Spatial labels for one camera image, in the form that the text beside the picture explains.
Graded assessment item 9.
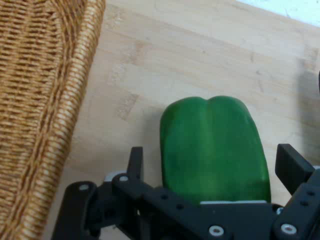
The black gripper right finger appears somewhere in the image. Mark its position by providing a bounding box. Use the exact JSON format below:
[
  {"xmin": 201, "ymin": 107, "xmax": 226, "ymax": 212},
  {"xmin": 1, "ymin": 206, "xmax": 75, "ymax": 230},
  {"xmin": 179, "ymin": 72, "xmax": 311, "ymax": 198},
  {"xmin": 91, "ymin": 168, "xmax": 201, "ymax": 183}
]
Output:
[{"xmin": 272, "ymin": 144, "xmax": 320, "ymax": 240}]

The green bell pepper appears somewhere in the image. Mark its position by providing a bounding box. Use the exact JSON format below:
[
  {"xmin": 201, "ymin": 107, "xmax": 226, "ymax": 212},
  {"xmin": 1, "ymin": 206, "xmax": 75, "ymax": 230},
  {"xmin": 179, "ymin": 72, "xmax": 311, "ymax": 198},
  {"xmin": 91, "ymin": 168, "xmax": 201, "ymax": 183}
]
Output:
[{"xmin": 159, "ymin": 95, "xmax": 272, "ymax": 206}]

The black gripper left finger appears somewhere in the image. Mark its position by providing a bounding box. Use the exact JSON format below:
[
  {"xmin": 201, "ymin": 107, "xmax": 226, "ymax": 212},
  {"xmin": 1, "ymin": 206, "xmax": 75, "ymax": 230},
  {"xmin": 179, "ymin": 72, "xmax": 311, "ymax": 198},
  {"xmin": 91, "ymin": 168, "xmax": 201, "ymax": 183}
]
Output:
[{"xmin": 51, "ymin": 146, "xmax": 208, "ymax": 240}]

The wooden cutting board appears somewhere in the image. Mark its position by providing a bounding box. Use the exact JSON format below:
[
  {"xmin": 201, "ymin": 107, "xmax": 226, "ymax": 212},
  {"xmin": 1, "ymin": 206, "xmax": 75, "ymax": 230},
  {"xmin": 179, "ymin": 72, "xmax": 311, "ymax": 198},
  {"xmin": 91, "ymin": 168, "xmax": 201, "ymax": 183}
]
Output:
[{"xmin": 41, "ymin": 0, "xmax": 320, "ymax": 240}]

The woven wicker basket with handles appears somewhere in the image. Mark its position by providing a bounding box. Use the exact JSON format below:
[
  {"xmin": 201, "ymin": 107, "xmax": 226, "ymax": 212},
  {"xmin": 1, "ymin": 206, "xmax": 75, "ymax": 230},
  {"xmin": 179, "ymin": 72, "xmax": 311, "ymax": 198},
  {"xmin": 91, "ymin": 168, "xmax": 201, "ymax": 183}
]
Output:
[{"xmin": 0, "ymin": 0, "xmax": 107, "ymax": 240}]

